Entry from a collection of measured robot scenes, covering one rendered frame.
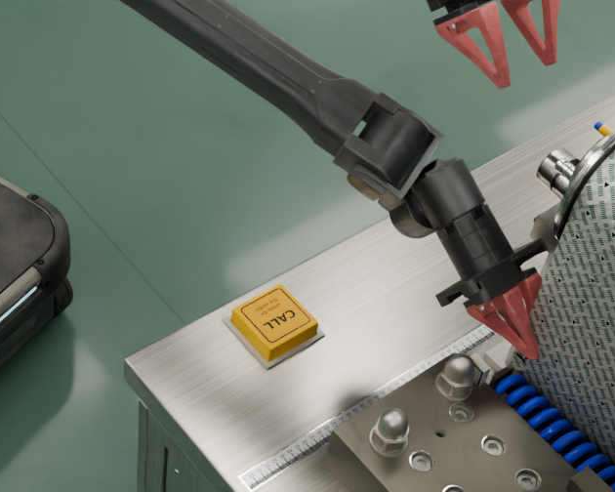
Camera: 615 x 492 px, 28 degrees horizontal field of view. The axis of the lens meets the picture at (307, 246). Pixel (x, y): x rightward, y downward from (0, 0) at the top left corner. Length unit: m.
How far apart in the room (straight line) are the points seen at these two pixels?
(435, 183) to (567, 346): 0.19
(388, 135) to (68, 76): 1.94
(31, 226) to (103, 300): 0.27
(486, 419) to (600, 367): 0.12
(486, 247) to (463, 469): 0.21
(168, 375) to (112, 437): 1.03
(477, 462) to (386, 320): 0.30
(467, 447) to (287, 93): 0.37
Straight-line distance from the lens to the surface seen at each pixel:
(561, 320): 1.15
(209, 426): 1.29
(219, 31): 1.16
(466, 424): 1.18
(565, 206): 1.06
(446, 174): 1.16
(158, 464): 1.41
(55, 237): 2.34
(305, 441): 1.29
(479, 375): 1.19
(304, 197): 2.77
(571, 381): 1.18
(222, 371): 1.33
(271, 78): 1.15
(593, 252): 1.08
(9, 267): 2.29
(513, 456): 1.17
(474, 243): 1.16
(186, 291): 2.56
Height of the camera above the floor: 1.98
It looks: 48 degrees down
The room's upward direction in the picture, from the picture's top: 10 degrees clockwise
